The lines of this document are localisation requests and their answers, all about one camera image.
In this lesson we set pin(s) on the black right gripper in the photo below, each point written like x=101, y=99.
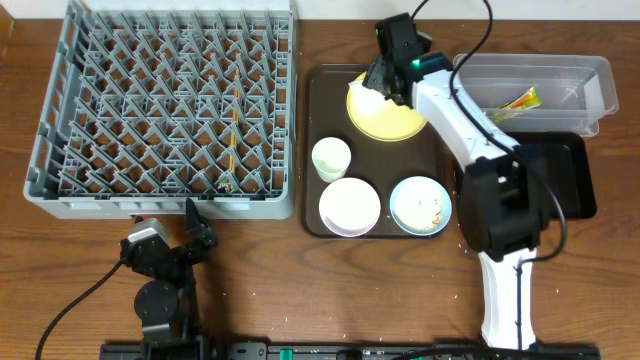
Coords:
x=374, y=75

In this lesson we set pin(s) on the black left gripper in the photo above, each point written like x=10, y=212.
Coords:
x=181, y=251

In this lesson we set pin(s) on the white paper napkin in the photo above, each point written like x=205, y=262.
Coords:
x=365, y=102

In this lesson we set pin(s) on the yellow round plate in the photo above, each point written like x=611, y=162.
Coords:
x=392, y=125

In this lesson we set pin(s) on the pale green cup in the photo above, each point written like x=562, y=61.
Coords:
x=331, y=158

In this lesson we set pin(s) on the green orange sauce packet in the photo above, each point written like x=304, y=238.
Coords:
x=528, y=100

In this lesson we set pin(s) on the light blue bowl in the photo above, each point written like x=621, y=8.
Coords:
x=420, y=206

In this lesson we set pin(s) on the white pink bowl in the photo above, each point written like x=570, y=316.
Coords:
x=349, y=207

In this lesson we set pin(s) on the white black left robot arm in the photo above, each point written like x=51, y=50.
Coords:
x=167, y=305

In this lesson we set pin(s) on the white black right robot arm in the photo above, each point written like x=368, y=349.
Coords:
x=505, y=253

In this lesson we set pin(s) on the clear plastic waste bin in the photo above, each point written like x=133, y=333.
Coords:
x=576, y=90

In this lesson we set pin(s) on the black waste tray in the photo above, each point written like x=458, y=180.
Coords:
x=570, y=175

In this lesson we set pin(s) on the dark brown serving tray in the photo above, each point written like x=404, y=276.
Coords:
x=381, y=164

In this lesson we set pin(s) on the grey plastic dish rack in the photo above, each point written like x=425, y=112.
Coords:
x=153, y=103

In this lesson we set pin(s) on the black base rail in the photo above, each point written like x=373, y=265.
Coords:
x=262, y=351

